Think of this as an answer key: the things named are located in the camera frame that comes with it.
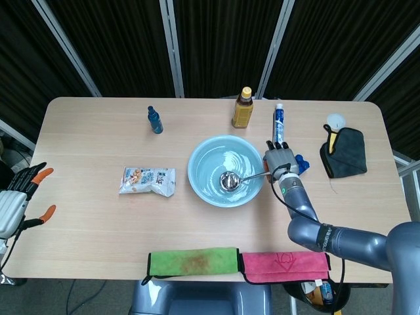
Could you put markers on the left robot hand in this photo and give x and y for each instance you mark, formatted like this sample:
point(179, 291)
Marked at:
point(10, 206)

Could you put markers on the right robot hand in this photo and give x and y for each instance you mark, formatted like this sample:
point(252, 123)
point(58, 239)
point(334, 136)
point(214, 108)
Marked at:
point(280, 160)

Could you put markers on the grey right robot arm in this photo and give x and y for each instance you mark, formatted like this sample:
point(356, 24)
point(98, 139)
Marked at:
point(354, 239)

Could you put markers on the light blue plastic bowl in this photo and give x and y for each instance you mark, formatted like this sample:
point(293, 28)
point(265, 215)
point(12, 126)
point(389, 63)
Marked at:
point(205, 197)

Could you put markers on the blue toy building block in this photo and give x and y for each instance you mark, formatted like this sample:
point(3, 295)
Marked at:
point(303, 165)

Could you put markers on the white blue toothpaste tube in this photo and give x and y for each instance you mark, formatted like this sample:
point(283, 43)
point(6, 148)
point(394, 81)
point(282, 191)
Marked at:
point(279, 126)

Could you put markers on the yellow tea bottle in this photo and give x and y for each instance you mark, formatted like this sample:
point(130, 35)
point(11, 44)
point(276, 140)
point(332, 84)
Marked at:
point(242, 115)

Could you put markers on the grey yellow folded cloth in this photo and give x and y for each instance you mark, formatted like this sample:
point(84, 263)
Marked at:
point(348, 154)

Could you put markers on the white round lid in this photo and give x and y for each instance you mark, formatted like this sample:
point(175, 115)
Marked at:
point(336, 119)

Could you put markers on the pink microfibre towel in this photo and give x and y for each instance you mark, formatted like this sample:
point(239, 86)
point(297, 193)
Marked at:
point(282, 267)

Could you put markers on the black fabric partition panel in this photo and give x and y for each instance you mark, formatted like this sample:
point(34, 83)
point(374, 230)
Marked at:
point(111, 46)
point(23, 65)
point(226, 42)
point(403, 98)
point(338, 42)

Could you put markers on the blue spray bottle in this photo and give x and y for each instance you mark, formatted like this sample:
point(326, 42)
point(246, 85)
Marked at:
point(155, 123)

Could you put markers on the green microfibre towel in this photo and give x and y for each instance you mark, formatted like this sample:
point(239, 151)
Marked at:
point(193, 262)

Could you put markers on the white snack bag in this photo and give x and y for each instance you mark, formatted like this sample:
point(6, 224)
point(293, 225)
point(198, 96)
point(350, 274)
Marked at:
point(147, 180)

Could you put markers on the black waste bin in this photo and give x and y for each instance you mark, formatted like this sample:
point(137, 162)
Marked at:
point(295, 295)

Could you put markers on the grey robot torso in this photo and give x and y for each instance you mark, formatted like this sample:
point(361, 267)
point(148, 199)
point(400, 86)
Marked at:
point(200, 298)

